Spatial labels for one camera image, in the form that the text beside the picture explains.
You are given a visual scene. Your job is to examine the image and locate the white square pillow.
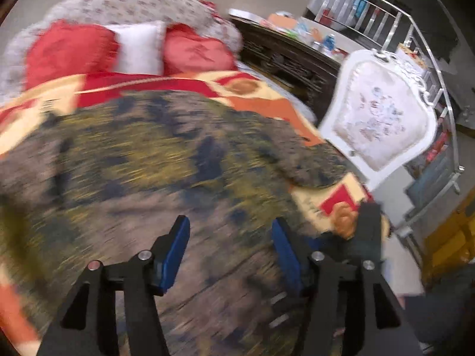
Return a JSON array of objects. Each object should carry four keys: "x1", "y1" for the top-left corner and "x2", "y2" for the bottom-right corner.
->
[{"x1": 106, "y1": 20, "x2": 167, "y2": 77}]

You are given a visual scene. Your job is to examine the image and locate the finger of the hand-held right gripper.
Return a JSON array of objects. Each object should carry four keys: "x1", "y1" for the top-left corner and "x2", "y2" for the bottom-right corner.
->
[{"x1": 355, "y1": 202, "x2": 384, "y2": 265}]

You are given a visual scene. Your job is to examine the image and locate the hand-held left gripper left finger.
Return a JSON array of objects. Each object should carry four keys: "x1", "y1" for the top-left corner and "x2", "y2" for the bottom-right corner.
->
[{"x1": 37, "y1": 215, "x2": 191, "y2": 356}]

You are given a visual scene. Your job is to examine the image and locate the person's right forearm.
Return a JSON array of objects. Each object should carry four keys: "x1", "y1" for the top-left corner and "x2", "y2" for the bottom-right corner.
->
[{"x1": 401, "y1": 278, "x2": 475, "y2": 345}]

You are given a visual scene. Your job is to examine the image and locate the dark carved wooden cabinet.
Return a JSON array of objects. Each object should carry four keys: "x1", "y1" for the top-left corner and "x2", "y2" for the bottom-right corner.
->
[{"x1": 228, "y1": 9, "x2": 347, "y2": 119}]

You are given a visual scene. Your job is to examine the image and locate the red orange printed blanket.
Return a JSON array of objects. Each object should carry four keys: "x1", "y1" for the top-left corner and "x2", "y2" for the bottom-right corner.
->
[{"x1": 0, "y1": 70, "x2": 390, "y2": 345}]

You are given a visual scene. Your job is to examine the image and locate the yellow box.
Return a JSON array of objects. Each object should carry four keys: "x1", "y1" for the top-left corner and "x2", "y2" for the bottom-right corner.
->
[{"x1": 421, "y1": 208, "x2": 475, "y2": 282}]

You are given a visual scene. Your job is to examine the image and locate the red heart pillow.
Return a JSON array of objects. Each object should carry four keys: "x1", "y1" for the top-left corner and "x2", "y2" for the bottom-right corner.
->
[
  {"x1": 163, "y1": 23, "x2": 238, "y2": 77},
  {"x1": 26, "y1": 20, "x2": 119, "y2": 90}
]

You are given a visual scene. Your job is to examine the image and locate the assorted packets and bottles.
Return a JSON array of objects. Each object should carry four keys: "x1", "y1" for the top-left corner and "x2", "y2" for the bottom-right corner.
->
[{"x1": 260, "y1": 11, "x2": 349, "y2": 56}]

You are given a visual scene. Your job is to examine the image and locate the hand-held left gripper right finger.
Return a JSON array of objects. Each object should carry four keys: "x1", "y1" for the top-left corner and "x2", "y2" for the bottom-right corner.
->
[{"x1": 271, "y1": 217, "x2": 424, "y2": 356}]

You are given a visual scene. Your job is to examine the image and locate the metal railing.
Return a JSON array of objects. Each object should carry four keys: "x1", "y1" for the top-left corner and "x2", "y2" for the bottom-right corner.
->
[{"x1": 313, "y1": 0, "x2": 464, "y2": 238}]

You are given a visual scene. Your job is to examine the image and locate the white upholstered chair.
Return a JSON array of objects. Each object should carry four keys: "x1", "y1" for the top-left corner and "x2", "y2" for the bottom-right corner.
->
[{"x1": 318, "y1": 49, "x2": 439, "y2": 193}]

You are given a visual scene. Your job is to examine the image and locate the floral padded headboard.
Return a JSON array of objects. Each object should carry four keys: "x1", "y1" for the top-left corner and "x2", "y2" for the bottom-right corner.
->
[{"x1": 0, "y1": 0, "x2": 243, "y2": 101}]

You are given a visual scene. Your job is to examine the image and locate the stack of coloured boxes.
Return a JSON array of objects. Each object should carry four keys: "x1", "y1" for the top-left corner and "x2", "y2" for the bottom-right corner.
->
[{"x1": 404, "y1": 130, "x2": 455, "y2": 208}]

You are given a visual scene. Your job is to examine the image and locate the brown floral patterned shirt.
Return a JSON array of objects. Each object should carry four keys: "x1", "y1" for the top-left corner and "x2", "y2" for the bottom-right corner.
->
[{"x1": 0, "y1": 91, "x2": 357, "y2": 356}]

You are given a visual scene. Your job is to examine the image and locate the red ruffled cloth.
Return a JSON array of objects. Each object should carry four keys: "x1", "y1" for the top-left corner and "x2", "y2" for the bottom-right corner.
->
[{"x1": 200, "y1": 0, "x2": 225, "y2": 21}]

